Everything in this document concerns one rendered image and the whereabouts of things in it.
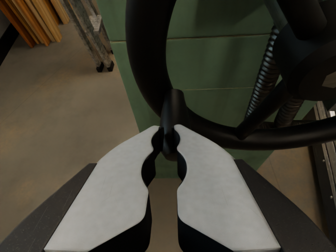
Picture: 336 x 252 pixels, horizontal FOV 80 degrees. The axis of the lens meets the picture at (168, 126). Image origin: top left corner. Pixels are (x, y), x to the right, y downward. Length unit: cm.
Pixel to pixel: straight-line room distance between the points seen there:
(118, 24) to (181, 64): 13
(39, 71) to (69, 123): 55
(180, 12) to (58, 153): 98
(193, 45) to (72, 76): 122
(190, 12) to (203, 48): 7
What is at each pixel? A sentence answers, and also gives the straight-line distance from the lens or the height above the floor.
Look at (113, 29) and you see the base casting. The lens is 36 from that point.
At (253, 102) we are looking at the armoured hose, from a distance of 31.
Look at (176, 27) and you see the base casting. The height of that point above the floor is 73.
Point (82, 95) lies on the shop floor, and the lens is 136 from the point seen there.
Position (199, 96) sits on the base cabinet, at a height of 57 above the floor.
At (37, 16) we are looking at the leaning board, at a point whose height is 20.
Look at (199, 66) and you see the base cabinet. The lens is 40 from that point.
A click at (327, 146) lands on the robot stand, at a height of 17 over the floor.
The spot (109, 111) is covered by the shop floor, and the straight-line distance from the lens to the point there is 122.
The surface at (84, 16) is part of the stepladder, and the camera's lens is 129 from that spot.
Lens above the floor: 91
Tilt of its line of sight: 57 degrees down
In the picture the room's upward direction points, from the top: 6 degrees counter-clockwise
